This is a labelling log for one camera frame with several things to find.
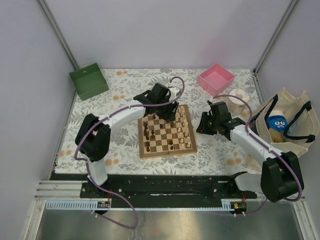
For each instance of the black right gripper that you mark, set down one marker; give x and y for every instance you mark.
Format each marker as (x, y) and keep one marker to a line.
(202, 128)

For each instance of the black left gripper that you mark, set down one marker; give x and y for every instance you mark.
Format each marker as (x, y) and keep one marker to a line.
(170, 115)

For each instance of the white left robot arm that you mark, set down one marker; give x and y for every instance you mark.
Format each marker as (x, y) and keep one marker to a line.
(94, 136)

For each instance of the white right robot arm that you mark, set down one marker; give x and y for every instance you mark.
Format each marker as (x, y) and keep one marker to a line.
(280, 176)

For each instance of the dark chess piece cluster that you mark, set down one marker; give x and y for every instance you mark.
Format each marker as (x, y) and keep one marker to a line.
(148, 131)

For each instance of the wooden chess board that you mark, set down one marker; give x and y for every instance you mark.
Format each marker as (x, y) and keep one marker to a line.
(172, 138)

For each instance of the toilet paper roll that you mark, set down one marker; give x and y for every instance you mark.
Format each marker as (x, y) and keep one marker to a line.
(235, 102)

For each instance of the floral tablecloth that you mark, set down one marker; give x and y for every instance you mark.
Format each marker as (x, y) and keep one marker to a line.
(215, 154)

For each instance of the pink box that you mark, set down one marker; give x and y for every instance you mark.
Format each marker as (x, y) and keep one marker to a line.
(215, 79)

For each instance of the blue plush toy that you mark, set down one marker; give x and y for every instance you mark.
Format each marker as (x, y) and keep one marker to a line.
(277, 123)

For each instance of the cream canvas tote bag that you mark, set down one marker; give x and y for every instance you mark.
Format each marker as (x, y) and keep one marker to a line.
(303, 125)

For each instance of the green box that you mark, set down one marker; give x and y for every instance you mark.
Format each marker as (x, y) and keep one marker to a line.
(89, 81)

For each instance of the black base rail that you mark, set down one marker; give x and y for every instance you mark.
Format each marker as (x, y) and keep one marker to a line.
(162, 191)

